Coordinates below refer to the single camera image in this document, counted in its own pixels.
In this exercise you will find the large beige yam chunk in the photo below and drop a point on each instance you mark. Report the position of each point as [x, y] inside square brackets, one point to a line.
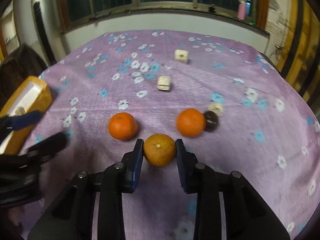
[19, 111]

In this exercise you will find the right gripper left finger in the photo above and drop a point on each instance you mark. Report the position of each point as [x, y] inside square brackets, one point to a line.
[70, 215]

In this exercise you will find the pink water bottle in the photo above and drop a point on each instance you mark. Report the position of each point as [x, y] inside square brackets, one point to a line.
[242, 9]

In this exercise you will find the yellowish orange tangerine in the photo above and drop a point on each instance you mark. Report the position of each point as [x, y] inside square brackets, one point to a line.
[159, 150]

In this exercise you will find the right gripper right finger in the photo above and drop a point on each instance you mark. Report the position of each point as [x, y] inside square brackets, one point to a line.
[227, 204]

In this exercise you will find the purple floral tablecloth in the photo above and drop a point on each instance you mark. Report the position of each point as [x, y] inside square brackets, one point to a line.
[267, 131]

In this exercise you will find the white foam tray yellow tape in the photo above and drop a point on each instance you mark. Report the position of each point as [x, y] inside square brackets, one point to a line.
[32, 95]

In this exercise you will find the bright orange tangerine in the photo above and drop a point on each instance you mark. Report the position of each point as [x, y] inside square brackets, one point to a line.
[122, 126]
[190, 123]

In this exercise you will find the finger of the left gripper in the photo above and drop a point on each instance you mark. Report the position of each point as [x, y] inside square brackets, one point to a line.
[16, 123]
[46, 149]

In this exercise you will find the small beige cube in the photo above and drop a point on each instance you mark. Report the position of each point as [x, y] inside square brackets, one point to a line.
[164, 83]
[182, 56]

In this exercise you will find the small beige cube far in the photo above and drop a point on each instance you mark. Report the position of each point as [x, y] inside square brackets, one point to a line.
[182, 56]

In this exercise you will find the small beige piece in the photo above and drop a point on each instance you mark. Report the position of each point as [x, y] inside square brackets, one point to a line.
[216, 108]

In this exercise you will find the wooden shelf unit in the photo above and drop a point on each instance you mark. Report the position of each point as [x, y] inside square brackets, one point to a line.
[9, 36]

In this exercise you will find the small beige cube near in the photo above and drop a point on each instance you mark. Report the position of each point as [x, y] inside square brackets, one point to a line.
[164, 83]

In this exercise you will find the standing air conditioner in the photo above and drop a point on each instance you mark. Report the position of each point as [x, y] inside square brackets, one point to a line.
[48, 31]

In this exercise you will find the dark brown chestnut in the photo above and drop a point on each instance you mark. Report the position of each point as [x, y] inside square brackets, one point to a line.
[212, 121]

